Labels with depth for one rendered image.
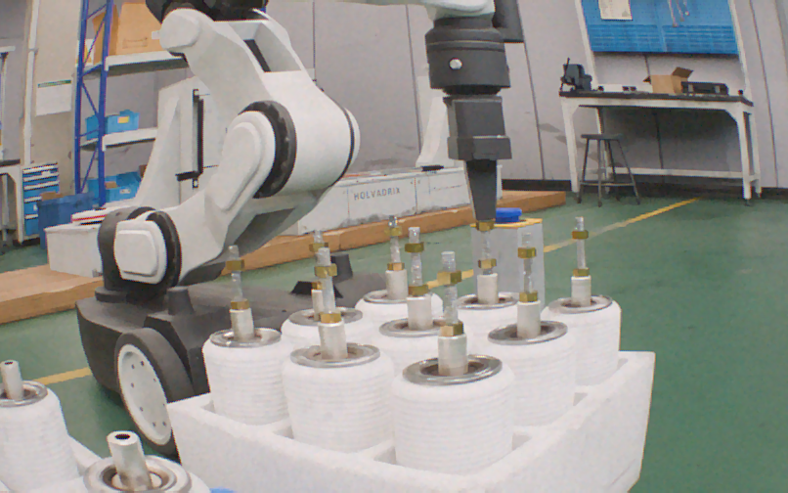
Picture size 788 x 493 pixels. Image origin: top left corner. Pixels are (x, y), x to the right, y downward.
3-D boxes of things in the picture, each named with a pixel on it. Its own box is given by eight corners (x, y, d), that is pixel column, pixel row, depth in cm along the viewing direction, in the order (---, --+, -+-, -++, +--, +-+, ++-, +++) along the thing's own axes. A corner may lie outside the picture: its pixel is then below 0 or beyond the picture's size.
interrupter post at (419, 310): (412, 335, 77) (409, 299, 76) (404, 330, 79) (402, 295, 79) (437, 332, 77) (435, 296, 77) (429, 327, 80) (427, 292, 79)
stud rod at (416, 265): (427, 310, 78) (421, 227, 77) (419, 312, 77) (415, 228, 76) (418, 309, 79) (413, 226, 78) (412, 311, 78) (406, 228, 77)
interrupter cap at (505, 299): (532, 306, 84) (532, 299, 84) (462, 316, 83) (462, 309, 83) (511, 294, 92) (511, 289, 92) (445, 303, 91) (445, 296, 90)
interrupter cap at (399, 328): (391, 344, 74) (390, 336, 74) (371, 328, 81) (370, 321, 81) (473, 333, 76) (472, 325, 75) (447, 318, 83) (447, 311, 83)
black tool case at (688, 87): (686, 97, 494) (684, 84, 492) (730, 100, 472) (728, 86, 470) (681, 94, 465) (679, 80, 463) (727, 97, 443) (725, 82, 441)
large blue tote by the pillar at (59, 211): (37, 249, 489) (34, 201, 485) (72, 242, 522) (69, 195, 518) (61, 250, 460) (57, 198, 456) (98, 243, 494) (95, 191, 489)
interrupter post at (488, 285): (503, 305, 86) (502, 274, 86) (480, 308, 86) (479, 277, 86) (496, 301, 89) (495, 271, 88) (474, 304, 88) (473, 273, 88)
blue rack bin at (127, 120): (83, 143, 558) (84, 118, 556) (114, 137, 588) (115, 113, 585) (107, 134, 527) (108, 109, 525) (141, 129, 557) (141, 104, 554)
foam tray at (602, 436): (202, 533, 78) (164, 403, 76) (401, 456, 108) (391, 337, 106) (476, 636, 54) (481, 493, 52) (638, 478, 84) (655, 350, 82)
